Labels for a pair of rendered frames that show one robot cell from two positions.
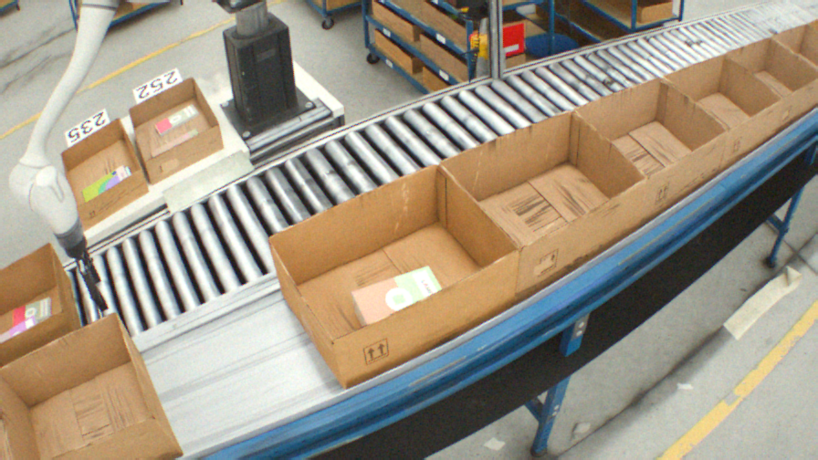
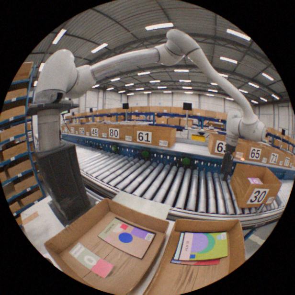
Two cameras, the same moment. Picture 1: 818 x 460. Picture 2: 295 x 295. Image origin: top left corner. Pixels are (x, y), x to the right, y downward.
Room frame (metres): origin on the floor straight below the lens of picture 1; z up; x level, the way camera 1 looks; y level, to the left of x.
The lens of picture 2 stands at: (1.74, 0.91, 1.17)
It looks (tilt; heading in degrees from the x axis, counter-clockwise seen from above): 17 degrees down; 232
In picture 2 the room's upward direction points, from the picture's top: 2 degrees clockwise
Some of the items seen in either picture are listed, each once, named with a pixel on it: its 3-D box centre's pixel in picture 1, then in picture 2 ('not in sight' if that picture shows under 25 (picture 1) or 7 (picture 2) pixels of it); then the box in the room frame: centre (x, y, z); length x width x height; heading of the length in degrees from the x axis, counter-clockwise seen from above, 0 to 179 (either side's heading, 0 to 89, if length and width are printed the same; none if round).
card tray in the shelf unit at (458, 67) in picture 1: (472, 50); (30, 192); (2.70, -0.34, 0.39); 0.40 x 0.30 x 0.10; 28
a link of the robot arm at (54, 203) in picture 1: (51, 196); (235, 123); (1.04, 0.84, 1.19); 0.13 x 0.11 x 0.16; 60
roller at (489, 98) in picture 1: (527, 130); (85, 156); (1.68, -0.37, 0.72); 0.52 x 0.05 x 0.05; 28
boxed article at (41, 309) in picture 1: (32, 314); not in sight; (1.02, 1.15, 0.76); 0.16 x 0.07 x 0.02; 109
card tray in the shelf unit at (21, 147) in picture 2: not in sight; (15, 149); (2.70, -0.34, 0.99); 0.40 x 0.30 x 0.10; 24
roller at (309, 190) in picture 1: (327, 214); (129, 172); (1.37, 0.21, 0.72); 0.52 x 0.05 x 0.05; 28
